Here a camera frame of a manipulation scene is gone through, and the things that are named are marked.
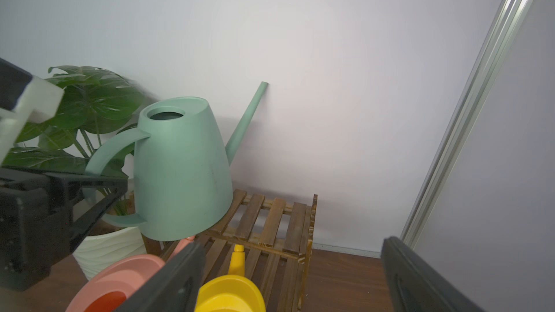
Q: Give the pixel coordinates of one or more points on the green monstera plant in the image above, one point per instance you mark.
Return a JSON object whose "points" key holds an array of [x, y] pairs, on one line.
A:
{"points": [[96, 102]]}

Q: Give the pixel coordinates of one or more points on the yellow watering can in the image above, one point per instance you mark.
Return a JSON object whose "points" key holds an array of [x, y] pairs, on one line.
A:
{"points": [[233, 291]]}

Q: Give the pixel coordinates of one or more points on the brown wooden slatted shelf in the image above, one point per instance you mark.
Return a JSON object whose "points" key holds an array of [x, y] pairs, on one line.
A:
{"points": [[277, 237]]}

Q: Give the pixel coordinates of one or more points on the pink watering can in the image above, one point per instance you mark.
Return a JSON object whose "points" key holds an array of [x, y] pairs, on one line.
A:
{"points": [[111, 287]]}

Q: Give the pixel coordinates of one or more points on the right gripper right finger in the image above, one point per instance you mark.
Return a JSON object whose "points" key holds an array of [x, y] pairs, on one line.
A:
{"points": [[416, 286]]}

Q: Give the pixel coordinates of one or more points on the right aluminium corner profile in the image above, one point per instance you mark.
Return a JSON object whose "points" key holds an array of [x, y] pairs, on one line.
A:
{"points": [[499, 40]]}

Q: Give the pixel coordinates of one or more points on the white ribbed plant pot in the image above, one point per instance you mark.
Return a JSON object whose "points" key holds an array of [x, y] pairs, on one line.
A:
{"points": [[97, 252]]}

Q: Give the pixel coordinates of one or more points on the sage green watering can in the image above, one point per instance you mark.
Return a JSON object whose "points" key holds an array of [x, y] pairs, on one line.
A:
{"points": [[182, 167]]}

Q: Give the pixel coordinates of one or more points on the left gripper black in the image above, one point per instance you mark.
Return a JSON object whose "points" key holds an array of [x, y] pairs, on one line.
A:
{"points": [[43, 215]]}

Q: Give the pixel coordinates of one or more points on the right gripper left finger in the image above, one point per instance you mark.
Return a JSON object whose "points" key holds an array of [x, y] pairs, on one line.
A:
{"points": [[174, 287]]}

